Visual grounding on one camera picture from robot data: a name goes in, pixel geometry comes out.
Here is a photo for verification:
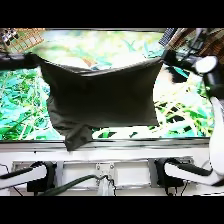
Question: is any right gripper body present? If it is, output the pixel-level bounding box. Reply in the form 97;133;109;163
161;49;198;72

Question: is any black cable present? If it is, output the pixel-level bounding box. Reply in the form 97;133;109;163
39;173;116;197

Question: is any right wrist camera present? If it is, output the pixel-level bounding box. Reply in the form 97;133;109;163
186;29;210;56

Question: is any silver frame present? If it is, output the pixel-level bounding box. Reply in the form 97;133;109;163
0;137;224;197

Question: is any dark green garment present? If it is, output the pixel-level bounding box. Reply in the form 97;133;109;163
35;55;165;152

